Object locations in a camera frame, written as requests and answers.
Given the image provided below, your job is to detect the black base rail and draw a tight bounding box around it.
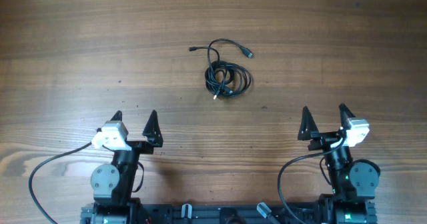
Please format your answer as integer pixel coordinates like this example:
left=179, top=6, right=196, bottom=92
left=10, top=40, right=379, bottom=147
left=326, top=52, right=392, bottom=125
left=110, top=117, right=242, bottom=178
left=79, top=202, right=378, bottom=224

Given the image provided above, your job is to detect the black cable with USB-A plug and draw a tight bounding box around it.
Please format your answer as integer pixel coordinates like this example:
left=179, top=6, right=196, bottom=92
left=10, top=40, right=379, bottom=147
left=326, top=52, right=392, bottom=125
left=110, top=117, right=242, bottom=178
left=203, top=38, right=254, bottom=101

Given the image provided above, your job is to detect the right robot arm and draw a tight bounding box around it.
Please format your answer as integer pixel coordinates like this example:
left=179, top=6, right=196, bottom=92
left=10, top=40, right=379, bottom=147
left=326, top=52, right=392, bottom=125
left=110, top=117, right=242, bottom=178
left=298, top=104, right=380, bottom=223

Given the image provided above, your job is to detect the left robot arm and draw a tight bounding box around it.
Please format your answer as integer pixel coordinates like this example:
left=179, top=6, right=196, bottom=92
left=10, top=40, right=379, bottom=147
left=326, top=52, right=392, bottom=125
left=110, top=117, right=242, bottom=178
left=80, top=110, right=163, bottom=224

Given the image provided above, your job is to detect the black cable with small plugs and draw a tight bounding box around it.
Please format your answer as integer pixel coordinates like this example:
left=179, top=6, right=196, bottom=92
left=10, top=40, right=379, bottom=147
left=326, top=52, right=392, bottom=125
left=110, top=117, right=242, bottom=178
left=188, top=46, right=235, bottom=97

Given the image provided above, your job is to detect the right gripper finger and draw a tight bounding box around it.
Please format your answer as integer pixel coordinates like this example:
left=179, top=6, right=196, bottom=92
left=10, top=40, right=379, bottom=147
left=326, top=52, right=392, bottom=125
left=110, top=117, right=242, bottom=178
left=339, top=103, right=355, bottom=129
left=298, top=106, right=320, bottom=141

